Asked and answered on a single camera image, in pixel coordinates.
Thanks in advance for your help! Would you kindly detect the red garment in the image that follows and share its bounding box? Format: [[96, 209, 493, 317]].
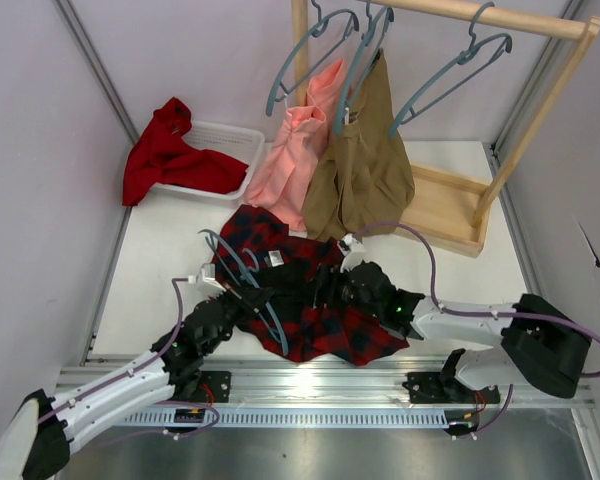
[[122, 97, 247, 207]]

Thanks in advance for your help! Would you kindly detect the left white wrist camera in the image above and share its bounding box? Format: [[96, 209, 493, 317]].
[[187, 263, 226, 297]]

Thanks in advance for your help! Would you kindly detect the white plastic basket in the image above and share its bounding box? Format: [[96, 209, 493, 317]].
[[150, 121, 265, 206]]

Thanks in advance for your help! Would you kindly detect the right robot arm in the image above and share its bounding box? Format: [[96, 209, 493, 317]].
[[308, 262, 591, 399]]

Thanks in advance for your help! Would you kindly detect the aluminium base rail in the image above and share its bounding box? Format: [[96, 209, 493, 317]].
[[55, 356, 596, 409]]

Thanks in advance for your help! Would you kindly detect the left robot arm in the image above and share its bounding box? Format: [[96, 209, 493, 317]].
[[0, 286, 273, 479]]

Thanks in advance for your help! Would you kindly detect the red navy plaid skirt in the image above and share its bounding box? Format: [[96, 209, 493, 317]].
[[220, 205, 409, 366]]

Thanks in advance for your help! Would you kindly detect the white slotted cable duct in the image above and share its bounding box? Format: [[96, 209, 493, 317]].
[[120, 406, 470, 429]]

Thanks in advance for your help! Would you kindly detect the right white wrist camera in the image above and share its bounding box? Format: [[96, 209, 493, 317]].
[[337, 233, 366, 273]]

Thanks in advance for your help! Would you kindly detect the purple cable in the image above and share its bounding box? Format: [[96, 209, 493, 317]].
[[354, 222, 600, 376], [34, 277, 201, 431]]

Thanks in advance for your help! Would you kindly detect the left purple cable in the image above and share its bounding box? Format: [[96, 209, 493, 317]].
[[34, 277, 201, 431]]

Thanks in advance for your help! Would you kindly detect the pink skirt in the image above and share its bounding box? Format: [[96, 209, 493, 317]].
[[244, 58, 347, 232]]

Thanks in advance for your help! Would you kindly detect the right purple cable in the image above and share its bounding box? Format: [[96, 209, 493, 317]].
[[354, 222, 600, 376]]

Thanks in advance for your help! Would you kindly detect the blue hanger holding tan skirt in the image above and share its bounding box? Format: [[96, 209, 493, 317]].
[[333, 2, 395, 134]]

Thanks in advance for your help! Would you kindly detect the wooden clothes rack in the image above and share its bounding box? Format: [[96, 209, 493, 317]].
[[290, 0, 600, 259]]

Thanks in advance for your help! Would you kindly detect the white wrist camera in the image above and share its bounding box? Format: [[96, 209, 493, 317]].
[[187, 263, 226, 297], [337, 233, 366, 273]]

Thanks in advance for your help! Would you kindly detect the tan skirt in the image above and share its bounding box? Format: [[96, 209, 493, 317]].
[[302, 51, 415, 241]]

